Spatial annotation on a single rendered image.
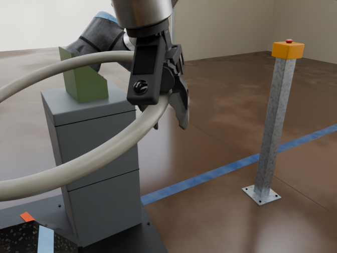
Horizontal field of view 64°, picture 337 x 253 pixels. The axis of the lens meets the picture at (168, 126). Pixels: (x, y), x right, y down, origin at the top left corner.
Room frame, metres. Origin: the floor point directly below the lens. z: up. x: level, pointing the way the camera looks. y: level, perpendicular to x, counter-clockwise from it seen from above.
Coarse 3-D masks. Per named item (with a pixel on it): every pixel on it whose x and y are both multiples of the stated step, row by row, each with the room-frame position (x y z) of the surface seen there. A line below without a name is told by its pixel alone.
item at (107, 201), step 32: (64, 96) 1.33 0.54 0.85; (64, 128) 1.11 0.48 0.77; (96, 128) 1.19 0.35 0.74; (64, 160) 1.10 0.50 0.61; (128, 160) 1.26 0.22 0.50; (64, 192) 1.26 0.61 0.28; (96, 192) 1.16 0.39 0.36; (128, 192) 1.26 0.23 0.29; (96, 224) 1.15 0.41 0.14; (128, 224) 1.25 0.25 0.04
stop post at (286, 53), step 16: (288, 48) 1.52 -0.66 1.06; (288, 64) 1.55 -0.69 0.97; (272, 80) 1.61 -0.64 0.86; (288, 80) 1.56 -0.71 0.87; (272, 96) 1.59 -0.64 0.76; (288, 96) 1.57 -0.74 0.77; (272, 112) 1.57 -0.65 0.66; (272, 128) 1.55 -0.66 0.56; (272, 144) 1.55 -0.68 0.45; (272, 160) 1.56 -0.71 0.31; (256, 176) 1.61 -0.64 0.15; (272, 176) 1.57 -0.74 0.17; (256, 192) 1.58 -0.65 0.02; (272, 192) 1.60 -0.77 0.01
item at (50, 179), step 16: (64, 64) 0.75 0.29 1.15; (80, 64) 0.75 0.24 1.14; (16, 80) 0.69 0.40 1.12; (32, 80) 0.71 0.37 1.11; (0, 96) 0.64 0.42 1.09; (160, 96) 0.46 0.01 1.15; (144, 112) 0.42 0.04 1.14; (160, 112) 0.43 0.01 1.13; (128, 128) 0.38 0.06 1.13; (144, 128) 0.39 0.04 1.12; (112, 144) 0.35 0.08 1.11; (128, 144) 0.36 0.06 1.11; (80, 160) 0.33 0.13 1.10; (96, 160) 0.33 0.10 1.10; (112, 160) 0.35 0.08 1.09; (32, 176) 0.31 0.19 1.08; (48, 176) 0.31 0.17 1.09; (64, 176) 0.31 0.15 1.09; (80, 176) 0.32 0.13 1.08; (0, 192) 0.30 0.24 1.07; (16, 192) 0.30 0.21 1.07; (32, 192) 0.30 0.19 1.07
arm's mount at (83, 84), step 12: (60, 48) 1.39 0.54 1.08; (72, 72) 1.26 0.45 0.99; (84, 72) 1.26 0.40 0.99; (96, 72) 1.30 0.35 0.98; (72, 84) 1.29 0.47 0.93; (84, 84) 1.26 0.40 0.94; (96, 84) 1.29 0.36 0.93; (72, 96) 1.32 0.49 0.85; (84, 96) 1.26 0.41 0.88; (96, 96) 1.29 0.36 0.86; (108, 96) 1.33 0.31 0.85
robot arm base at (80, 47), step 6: (78, 42) 1.34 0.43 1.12; (84, 42) 1.34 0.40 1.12; (90, 42) 1.34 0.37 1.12; (66, 48) 1.33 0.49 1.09; (72, 48) 1.31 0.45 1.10; (78, 48) 1.31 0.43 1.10; (84, 48) 1.32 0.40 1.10; (90, 48) 1.33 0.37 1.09; (96, 48) 1.34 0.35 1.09; (78, 54) 1.29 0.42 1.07; (84, 54) 1.30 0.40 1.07; (90, 66) 1.30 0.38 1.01; (96, 66) 1.32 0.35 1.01
